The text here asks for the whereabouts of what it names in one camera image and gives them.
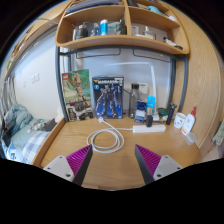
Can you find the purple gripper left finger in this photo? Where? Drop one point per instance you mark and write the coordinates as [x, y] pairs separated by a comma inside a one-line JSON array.
[[79, 162]]

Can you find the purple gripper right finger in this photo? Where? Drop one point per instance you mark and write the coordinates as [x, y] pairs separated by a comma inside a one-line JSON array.
[[148, 162]]

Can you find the black charger plug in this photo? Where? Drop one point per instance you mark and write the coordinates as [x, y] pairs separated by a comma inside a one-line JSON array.
[[149, 120]]

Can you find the white power strip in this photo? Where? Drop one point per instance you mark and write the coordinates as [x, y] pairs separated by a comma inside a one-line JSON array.
[[152, 129]]

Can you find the white desk lamp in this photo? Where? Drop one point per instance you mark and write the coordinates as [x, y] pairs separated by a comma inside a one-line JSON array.
[[146, 89]]

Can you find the clear plastic small container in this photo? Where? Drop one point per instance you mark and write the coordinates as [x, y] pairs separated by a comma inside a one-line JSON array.
[[190, 138]]

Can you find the white red-capped bottle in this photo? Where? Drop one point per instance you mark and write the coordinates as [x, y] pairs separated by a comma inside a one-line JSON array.
[[189, 122]]

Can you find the blue small product box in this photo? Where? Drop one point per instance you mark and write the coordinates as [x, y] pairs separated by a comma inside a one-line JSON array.
[[150, 105]]

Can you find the black electric shaver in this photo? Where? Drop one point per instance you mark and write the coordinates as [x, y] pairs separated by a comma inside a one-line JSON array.
[[171, 112]]

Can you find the bed with checkered bedding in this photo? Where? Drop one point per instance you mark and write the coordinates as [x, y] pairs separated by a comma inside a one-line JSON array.
[[22, 135]]

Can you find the dark water bottle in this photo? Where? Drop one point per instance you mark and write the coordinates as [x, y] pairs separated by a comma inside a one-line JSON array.
[[133, 98]]

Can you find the blue robot model box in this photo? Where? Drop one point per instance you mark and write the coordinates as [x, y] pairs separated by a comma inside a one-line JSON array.
[[108, 96]]

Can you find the green Groot Lego box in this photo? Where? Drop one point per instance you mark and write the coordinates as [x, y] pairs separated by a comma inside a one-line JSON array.
[[77, 96]]

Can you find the blue white can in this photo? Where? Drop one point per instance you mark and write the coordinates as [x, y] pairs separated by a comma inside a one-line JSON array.
[[104, 27]]

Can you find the wooden wall shelf unit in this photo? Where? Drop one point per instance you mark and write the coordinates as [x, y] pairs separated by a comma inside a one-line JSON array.
[[142, 23]]

